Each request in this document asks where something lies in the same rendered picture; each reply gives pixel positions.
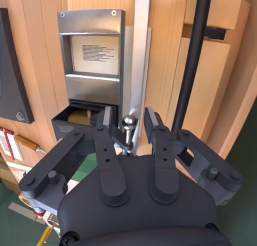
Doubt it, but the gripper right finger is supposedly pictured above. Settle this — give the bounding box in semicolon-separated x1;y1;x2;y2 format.
144;106;245;208

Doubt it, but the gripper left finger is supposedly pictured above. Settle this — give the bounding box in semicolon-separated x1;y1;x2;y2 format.
18;106;131;215

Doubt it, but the steel clamp bar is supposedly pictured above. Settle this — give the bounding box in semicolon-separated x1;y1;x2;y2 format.
128;0;152;157

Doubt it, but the dark grey flat pad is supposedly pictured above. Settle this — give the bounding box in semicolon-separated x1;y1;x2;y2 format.
0;7;35;125

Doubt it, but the orange pencil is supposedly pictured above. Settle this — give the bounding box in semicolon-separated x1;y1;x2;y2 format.
43;222;57;244

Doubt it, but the cream paper roll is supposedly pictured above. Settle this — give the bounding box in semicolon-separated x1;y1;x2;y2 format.
5;161;33;181

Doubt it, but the yellow pencil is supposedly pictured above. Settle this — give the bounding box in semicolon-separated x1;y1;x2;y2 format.
36;225;53;246

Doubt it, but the grey steel ruler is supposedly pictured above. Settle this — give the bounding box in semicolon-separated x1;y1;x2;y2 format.
7;201;47;225

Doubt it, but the black round pole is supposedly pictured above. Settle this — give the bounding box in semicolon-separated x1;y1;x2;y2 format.
171;0;214;133

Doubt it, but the black pole clamp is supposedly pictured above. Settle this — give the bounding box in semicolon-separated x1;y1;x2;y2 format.
204;27;228;41

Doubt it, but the small tan cardboard box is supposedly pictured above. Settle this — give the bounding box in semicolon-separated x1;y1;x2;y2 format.
183;0;251;31

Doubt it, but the chrome ball handle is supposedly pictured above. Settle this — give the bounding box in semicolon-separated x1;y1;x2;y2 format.
121;114;139;147

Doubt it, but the wooden handled awl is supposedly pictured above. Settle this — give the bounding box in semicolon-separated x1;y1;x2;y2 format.
13;134;48;155

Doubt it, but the wooden ring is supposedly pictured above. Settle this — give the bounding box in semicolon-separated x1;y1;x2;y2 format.
18;191;35;211

